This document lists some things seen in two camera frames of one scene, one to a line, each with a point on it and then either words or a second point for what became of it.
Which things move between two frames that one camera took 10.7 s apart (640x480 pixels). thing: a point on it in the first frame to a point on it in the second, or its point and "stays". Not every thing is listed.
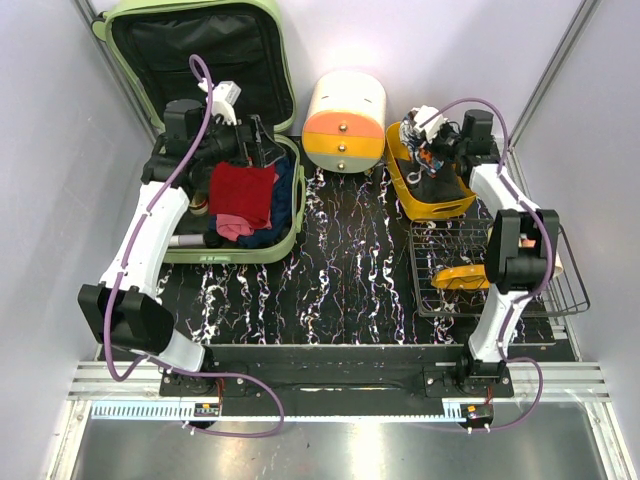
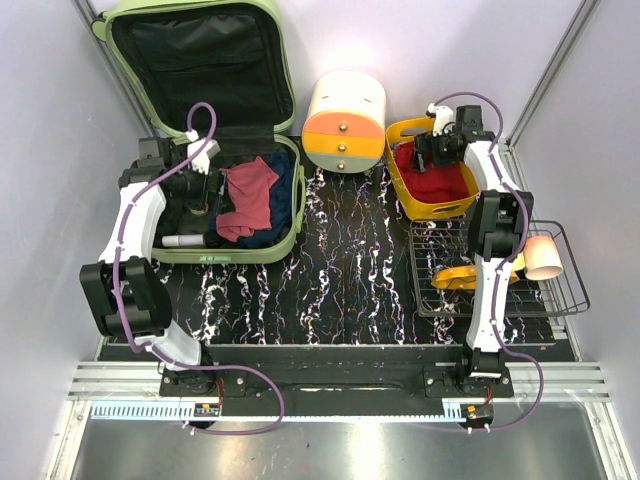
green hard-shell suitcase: [238, 213] stays
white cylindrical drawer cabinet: [344, 122] stays
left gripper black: [260, 152] to [213, 201]
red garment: [242, 191] to [437, 184]
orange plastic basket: [419, 210] stays
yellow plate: [462, 277] stays
